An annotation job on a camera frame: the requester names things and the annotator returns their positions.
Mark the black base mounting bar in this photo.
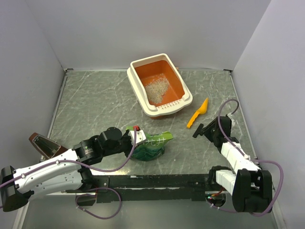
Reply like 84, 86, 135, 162
76, 174, 222, 201

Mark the black bag clip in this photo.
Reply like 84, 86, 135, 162
193, 124, 204, 138

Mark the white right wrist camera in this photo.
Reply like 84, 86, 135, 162
227, 113, 236, 127

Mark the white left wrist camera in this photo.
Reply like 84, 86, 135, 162
128, 126, 147, 146

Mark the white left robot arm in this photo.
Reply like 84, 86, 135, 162
0, 127, 138, 212

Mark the yellow plastic litter scoop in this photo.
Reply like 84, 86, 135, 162
186, 98, 209, 129

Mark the green cat litter bag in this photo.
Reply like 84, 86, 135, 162
126, 126, 173, 162

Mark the brown black side object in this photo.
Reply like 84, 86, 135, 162
29, 133, 68, 162

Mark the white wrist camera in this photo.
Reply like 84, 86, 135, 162
128, 126, 147, 146
227, 113, 236, 127

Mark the orange and cream litter box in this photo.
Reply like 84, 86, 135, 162
127, 53, 193, 119

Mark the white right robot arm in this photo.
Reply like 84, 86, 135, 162
200, 116, 272, 213

